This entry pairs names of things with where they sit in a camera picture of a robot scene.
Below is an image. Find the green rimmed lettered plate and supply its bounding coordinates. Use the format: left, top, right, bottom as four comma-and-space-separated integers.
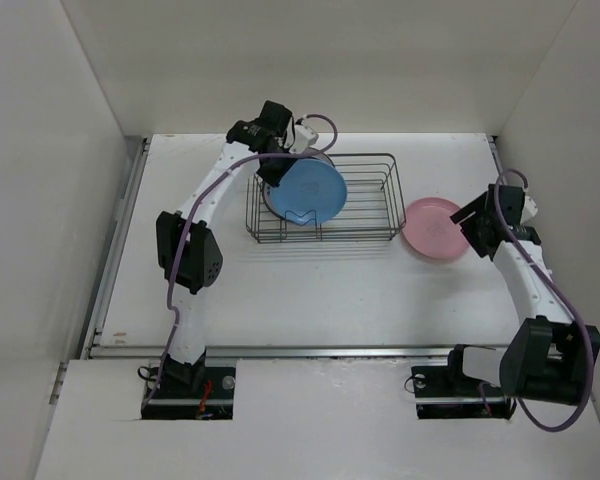
259, 152, 337, 211

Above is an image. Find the blue plastic plate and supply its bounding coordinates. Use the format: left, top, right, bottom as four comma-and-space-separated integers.
269, 158, 348, 227

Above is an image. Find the pink plastic plate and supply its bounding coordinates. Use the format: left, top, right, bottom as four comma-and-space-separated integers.
401, 197, 469, 261

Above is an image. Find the metal wire dish rack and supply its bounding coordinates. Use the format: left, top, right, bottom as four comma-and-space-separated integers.
246, 149, 406, 243

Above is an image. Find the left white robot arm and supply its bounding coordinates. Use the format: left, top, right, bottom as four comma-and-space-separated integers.
156, 101, 318, 397

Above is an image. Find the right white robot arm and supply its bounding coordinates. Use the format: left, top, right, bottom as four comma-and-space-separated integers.
443, 185, 600, 405

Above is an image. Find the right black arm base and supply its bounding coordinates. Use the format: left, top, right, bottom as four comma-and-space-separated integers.
403, 365, 517, 421

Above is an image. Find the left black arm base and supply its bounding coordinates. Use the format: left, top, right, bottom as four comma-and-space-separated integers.
137, 357, 236, 421

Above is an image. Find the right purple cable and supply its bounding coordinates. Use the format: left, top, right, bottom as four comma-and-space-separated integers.
479, 168, 597, 432

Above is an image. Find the purple cable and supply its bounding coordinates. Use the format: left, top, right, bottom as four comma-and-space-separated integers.
479, 168, 597, 432
147, 112, 339, 401

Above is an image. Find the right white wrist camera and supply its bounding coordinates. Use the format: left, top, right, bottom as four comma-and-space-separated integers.
520, 195, 539, 224

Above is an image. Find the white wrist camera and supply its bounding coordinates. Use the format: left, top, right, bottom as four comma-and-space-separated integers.
520, 195, 539, 224
285, 116, 319, 154

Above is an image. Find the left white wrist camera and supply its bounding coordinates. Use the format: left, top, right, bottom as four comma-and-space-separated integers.
285, 116, 319, 154

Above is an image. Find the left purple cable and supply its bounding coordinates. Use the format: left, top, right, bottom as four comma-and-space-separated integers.
147, 112, 339, 401

